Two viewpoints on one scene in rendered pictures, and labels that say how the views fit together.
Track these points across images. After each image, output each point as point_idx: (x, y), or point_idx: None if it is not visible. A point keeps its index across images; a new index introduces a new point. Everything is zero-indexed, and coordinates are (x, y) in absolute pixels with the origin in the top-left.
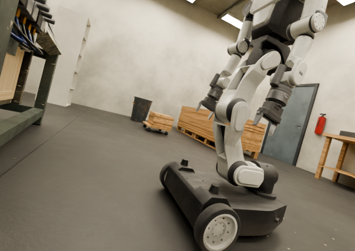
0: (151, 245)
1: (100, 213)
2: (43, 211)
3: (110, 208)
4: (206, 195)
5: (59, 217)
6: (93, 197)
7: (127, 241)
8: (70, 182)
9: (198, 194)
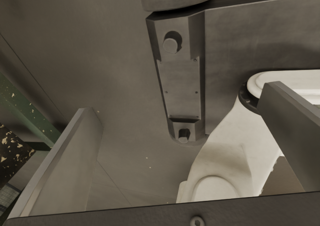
0: (145, 105)
1: (100, 74)
2: (66, 76)
3: (104, 67)
4: (173, 133)
5: (79, 82)
6: (82, 51)
7: (128, 101)
8: (42, 21)
9: (169, 123)
